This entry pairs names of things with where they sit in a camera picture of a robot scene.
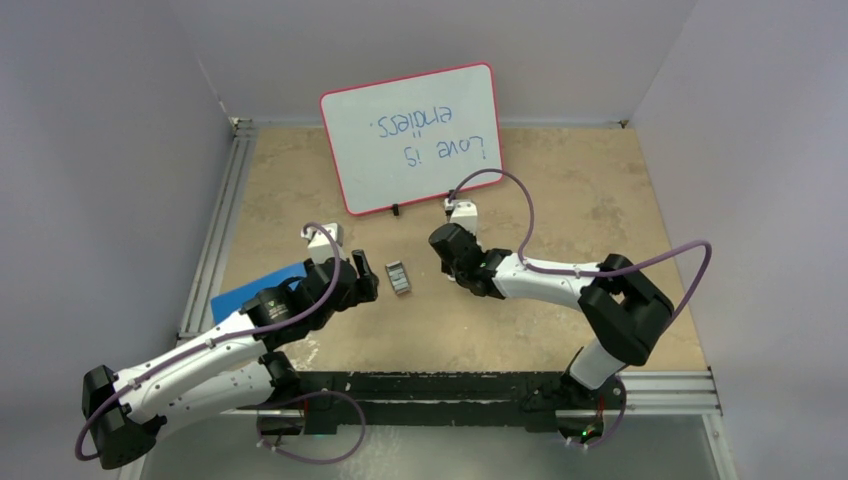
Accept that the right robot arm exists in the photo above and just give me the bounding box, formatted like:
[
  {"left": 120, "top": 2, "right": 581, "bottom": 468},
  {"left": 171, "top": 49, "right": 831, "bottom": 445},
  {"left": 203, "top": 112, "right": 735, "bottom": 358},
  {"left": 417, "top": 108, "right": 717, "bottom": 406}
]
[{"left": 428, "top": 223, "right": 674, "bottom": 407}]

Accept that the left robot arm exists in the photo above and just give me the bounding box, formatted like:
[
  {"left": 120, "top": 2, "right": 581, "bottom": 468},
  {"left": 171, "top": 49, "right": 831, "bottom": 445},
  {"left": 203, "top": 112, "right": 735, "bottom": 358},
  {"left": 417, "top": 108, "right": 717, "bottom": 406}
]
[{"left": 75, "top": 250, "right": 379, "bottom": 470}]

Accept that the blue plastic sheet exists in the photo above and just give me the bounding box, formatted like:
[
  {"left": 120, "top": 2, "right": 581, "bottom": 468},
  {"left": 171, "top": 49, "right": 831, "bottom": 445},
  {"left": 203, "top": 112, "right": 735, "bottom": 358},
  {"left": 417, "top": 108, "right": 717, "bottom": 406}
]
[{"left": 210, "top": 262, "right": 313, "bottom": 326}]

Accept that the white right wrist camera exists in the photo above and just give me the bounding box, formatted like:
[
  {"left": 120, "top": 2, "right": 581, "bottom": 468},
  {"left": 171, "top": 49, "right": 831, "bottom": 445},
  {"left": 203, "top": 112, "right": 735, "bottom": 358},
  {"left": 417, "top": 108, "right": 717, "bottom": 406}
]
[{"left": 443, "top": 199, "right": 479, "bottom": 235}]

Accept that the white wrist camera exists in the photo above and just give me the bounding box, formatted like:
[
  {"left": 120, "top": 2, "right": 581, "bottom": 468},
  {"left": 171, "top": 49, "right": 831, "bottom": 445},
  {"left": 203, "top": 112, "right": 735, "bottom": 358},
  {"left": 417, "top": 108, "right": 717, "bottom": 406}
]
[
  {"left": 443, "top": 199, "right": 479, "bottom": 235},
  {"left": 301, "top": 222, "right": 348, "bottom": 264}
]

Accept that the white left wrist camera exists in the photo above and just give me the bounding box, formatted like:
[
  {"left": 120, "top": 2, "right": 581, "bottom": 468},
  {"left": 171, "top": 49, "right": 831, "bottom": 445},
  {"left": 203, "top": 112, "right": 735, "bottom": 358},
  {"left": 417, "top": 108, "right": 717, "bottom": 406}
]
[{"left": 301, "top": 222, "right": 348, "bottom": 264}]

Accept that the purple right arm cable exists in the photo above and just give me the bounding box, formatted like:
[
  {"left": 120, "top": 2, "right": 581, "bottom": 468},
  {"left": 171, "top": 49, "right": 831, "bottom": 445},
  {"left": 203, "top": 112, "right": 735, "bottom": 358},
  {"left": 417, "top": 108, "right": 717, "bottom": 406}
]
[{"left": 445, "top": 168, "right": 714, "bottom": 452}]

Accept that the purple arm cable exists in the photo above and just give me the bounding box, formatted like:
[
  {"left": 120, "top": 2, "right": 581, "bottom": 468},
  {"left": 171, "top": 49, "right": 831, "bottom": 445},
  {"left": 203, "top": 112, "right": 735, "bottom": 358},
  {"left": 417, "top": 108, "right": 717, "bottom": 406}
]
[
  {"left": 445, "top": 168, "right": 714, "bottom": 452},
  {"left": 74, "top": 222, "right": 368, "bottom": 466}
]

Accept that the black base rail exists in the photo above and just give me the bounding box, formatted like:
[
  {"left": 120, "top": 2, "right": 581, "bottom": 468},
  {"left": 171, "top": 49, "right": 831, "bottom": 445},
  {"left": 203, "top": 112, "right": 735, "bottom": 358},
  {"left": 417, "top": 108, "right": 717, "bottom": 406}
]
[{"left": 254, "top": 370, "right": 627, "bottom": 439}]

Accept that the white board with pink frame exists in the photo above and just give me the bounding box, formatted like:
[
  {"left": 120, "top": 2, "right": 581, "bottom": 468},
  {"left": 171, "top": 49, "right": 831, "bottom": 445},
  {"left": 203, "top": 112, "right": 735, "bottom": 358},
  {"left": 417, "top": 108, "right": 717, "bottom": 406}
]
[{"left": 320, "top": 63, "right": 503, "bottom": 216}]

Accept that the aluminium frame rail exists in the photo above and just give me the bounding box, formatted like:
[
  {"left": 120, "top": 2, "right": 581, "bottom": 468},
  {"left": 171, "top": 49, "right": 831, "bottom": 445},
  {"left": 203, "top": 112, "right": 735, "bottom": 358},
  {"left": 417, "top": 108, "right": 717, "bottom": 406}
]
[{"left": 119, "top": 119, "right": 740, "bottom": 480}]

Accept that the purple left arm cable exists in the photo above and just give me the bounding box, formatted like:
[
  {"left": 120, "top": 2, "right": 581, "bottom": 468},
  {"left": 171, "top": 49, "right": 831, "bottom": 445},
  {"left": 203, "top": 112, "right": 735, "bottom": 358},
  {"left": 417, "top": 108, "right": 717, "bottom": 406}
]
[{"left": 74, "top": 222, "right": 368, "bottom": 466}]

